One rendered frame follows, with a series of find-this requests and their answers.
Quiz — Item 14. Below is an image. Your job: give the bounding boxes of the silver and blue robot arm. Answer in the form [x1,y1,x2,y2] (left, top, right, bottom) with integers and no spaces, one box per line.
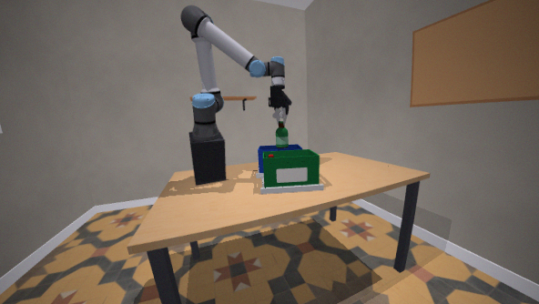
[181,5,285,141]

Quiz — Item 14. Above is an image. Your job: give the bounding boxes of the green crate with dividers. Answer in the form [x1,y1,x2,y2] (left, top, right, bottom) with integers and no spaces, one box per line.
[263,149,320,187]

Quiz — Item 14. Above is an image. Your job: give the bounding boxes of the blue crate with dividers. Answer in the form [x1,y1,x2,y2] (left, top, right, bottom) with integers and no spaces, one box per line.
[258,145,302,173]

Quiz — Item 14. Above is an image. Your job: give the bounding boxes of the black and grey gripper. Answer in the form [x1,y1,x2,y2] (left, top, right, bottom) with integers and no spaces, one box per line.
[269,85,289,126]

